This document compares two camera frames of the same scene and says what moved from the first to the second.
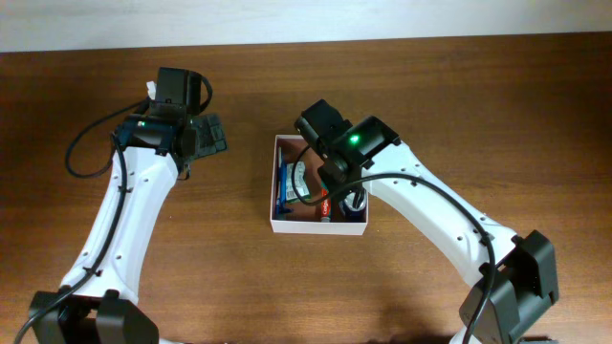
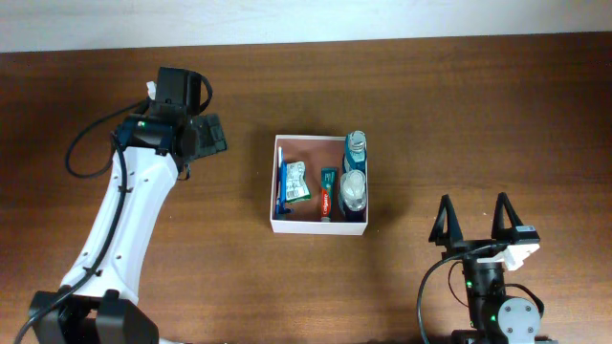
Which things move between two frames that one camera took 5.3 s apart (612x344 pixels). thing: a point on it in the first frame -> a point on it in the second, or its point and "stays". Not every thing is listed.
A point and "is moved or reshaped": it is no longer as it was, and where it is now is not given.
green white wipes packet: x=298 y=179 stays
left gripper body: x=212 y=135 stays
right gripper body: x=333 y=182 -> x=466 y=246
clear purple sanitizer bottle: x=355 y=204 stays
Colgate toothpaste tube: x=325 y=204 stays
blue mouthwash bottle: x=353 y=207 is moved or reshaped
